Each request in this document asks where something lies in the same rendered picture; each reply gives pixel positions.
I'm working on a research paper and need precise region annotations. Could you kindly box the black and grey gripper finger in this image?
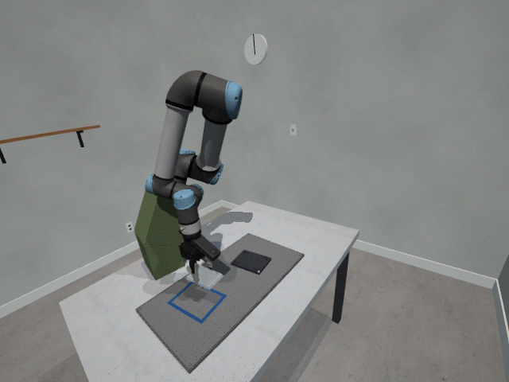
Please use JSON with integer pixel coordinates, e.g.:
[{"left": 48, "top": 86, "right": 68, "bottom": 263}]
[
  {"left": 186, "top": 255, "right": 199, "bottom": 285},
  {"left": 202, "top": 256, "right": 212, "bottom": 270}
]

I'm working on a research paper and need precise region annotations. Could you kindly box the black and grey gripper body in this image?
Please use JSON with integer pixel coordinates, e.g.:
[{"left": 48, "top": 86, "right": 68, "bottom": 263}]
[{"left": 179, "top": 230, "right": 205, "bottom": 261}]

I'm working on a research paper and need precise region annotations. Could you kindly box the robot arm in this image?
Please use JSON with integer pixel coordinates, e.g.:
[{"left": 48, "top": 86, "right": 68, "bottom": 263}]
[{"left": 145, "top": 70, "right": 243, "bottom": 236}]

